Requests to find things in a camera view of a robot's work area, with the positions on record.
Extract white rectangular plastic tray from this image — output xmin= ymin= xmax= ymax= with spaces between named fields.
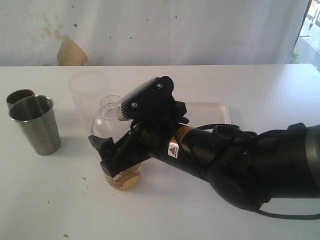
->
xmin=184 ymin=102 xmax=232 ymax=127

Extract brown wooden cup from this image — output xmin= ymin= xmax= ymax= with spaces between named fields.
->
xmin=6 ymin=89 xmax=36 ymax=111

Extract stainless steel cup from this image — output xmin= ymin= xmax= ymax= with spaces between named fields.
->
xmin=9 ymin=94 xmax=62 ymax=156

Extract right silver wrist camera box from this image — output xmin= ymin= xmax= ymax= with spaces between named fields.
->
xmin=115 ymin=77 xmax=159 ymax=121

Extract clear plastic shaker cup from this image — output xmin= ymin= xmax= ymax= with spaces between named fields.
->
xmin=91 ymin=118 xmax=141 ymax=191

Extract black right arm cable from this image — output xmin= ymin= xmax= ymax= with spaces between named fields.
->
xmin=194 ymin=124 xmax=320 ymax=221

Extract clear dome shaker lid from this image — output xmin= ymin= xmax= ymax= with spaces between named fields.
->
xmin=91 ymin=95 xmax=131 ymax=142

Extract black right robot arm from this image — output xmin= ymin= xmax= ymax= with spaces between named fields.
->
xmin=88 ymin=76 xmax=320 ymax=215

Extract translucent white plastic cup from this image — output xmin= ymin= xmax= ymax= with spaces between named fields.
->
xmin=68 ymin=70 xmax=110 ymax=134

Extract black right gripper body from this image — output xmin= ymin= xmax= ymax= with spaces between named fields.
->
xmin=115 ymin=76 xmax=189 ymax=157

